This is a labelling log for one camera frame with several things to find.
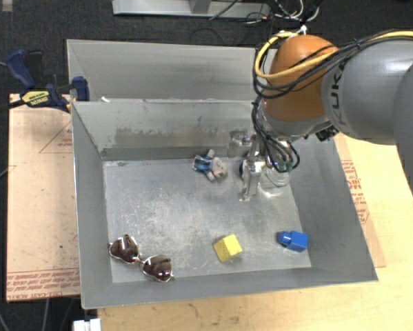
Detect brown cardboard board red print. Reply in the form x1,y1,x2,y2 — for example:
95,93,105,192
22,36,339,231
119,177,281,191
6,93,387,303

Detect grey metal bin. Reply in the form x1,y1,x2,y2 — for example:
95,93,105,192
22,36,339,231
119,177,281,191
66,39,379,310

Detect blue plastic block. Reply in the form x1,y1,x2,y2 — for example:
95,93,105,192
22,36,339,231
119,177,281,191
276,230,309,254

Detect clear glass jar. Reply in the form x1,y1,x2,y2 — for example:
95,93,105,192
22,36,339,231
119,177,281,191
259,162,292,197

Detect brown lens sunglasses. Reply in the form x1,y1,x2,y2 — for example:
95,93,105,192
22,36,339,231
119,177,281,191
108,233,175,283

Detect blue and beige toy figure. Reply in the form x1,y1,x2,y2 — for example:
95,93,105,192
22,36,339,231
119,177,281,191
192,148,228,183

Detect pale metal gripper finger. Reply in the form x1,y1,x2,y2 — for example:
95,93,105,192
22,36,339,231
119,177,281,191
238,163,251,203
248,160,266,199

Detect yellow cube block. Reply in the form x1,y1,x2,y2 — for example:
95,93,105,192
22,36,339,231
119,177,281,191
212,233,243,263

